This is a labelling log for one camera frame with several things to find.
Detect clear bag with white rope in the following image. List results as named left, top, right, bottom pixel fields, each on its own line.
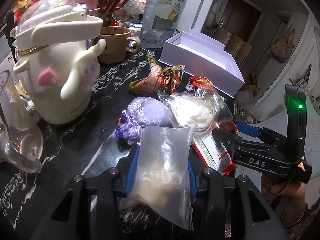
left=157, top=88, right=234, bottom=136

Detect beige ceramic mug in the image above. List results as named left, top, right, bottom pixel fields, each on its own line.
left=96, top=27, right=141, bottom=64

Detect purple satin drawstring pouch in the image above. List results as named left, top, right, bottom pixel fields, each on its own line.
left=115, top=96, right=171, bottom=145

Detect cream cinnamoroll cup with lid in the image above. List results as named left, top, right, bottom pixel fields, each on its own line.
left=10, top=0, right=107, bottom=125

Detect silver pear jasmine tea pouch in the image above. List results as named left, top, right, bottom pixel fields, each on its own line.
left=139, top=0, right=187, bottom=48

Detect brown hanging tote bag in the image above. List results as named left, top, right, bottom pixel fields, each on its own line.
left=270, top=24, right=296, bottom=63

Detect dark wooden door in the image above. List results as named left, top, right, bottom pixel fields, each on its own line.
left=220, top=0, right=261, bottom=42

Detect flattened cardboard sheets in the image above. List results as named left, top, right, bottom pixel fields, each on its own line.
left=213, top=27, right=252, bottom=67

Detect clear glass pitcher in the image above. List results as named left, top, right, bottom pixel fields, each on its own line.
left=1, top=70, right=43, bottom=173

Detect clear zip bag with snack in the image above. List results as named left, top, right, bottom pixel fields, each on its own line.
left=120, top=126, right=196, bottom=230

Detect green red snack bag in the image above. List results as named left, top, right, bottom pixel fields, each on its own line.
left=129, top=55, right=185, bottom=95

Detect right hand holding gripper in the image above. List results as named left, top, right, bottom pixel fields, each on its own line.
left=261, top=173, right=306, bottom=226

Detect red cartoon snack packet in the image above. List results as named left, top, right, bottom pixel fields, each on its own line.
left=183, top=76, right=217, bottom=93

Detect red white snack packet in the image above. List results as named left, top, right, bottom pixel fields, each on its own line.
left=193, top=134, right=236, bottom=176

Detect lavender open gift box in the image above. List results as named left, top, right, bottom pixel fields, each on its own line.
left=159, top=29, right=244, bottom=97

